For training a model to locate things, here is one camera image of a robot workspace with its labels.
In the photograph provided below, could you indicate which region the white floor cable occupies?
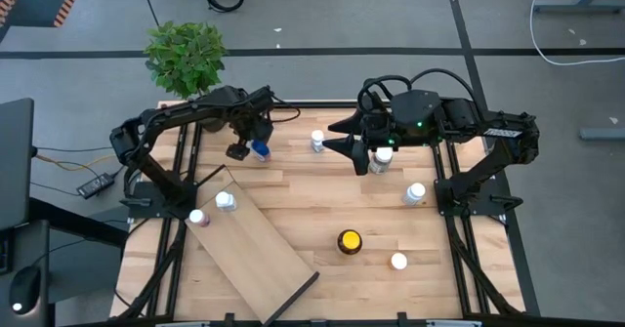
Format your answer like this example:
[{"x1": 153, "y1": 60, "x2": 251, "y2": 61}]
[{"x1": 528, "y1": 0, "x2": 625, "y2": 67}]

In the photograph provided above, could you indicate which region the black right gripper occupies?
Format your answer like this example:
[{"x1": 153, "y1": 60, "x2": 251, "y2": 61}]
[{"x1": 321, "y1": 109, "x2": 396, "y2": 176}]

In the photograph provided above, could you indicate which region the black monitor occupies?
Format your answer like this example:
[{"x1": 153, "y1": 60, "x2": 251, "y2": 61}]
[{"x1": 0, "y1": 97, "x2": 36, "y2": 230}]

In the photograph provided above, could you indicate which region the blue medicine bottle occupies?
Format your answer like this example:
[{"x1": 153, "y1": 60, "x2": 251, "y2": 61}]
[{"x1": 250, "y1": 140, "x2": 272, "y2": 163}]

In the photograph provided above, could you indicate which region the clear bottle green orange label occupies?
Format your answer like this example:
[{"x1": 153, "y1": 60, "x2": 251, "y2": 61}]
[{"x1": 215, "y1": 190, "x2": 238, "y2": 214}]

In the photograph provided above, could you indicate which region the white cap bottle dark label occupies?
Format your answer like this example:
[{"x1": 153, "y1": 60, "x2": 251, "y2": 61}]
[{"x1": 368, "y1": 145, "x2": 395, "y2": 176}]

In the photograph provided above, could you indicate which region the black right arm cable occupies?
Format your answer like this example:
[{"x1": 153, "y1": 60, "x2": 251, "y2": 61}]
[{"x1": 357, "y1": 67, "x2": 479, "y2": 116}]

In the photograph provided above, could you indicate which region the orange black striped mat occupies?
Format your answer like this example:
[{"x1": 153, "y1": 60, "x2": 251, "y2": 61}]
[{"x1": 0, "y1": 0, "x2": 89, "y2": 28}]

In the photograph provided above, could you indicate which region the black aluminium table frame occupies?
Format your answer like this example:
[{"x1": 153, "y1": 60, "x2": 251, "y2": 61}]
[{"x1": 111, "y1": 100, "x2": 528, "y2": 327}]

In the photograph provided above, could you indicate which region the amber bottle yellow cap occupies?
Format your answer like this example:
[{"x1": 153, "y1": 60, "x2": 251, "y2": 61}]
[{"x1": 336, "y1": 228, "x2": 363, "y2": 256}]

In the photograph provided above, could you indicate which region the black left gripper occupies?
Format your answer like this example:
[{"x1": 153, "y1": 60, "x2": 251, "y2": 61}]
[{"x1": 226, "y1": 109, "x2": 275, "y2": 161}]

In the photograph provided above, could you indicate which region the black computer mouse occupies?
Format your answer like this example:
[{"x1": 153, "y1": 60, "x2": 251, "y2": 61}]
[{"x1": 8, "y1": 266, "x2": 43, "y2": 316}]

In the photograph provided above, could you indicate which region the wooden board tray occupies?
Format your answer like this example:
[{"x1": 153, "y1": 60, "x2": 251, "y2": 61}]
[{"x1": 184, "y1": 164, "x2": 321, "y2": 326}]

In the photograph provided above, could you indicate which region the green potted plant black pot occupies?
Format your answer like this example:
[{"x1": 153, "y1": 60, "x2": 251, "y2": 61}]
[{"x1": 144, "y1": 20, "x2": 229, "y2": 133}]

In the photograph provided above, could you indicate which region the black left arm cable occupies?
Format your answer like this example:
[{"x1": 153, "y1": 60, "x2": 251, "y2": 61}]
[{"x1": 268, "y1": 96, "x2": 302, "y2": 125}]

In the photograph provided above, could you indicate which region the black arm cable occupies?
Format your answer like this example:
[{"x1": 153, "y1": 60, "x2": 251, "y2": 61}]
[
  {"x1": 357, "y1": 67, "x2": 479, "y2": 116},
  {"x1": 268, "y1": 96, "x2": 302, "y2": 125}
]

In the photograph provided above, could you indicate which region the pink bottle white cap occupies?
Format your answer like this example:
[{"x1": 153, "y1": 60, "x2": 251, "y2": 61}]
[{"x1": 188, "y1": 208, "x2": 212, "y2": 228}]

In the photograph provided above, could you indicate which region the black power adapter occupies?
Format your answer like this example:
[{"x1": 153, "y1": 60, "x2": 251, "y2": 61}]
[{"x1": 76, "y1": 172, "x2": 116, "y2": 200}]

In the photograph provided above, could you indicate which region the grey desk foot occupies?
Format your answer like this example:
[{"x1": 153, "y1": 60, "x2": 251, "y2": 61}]
[{"x1": 579, "y1": 128, "x2": 625, "y2": 142}]

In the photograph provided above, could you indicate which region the dark grey desk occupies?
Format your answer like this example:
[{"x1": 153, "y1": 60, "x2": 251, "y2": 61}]
[{"x1": 0, "y1": 197, "x2": 129, "y2": 327}]

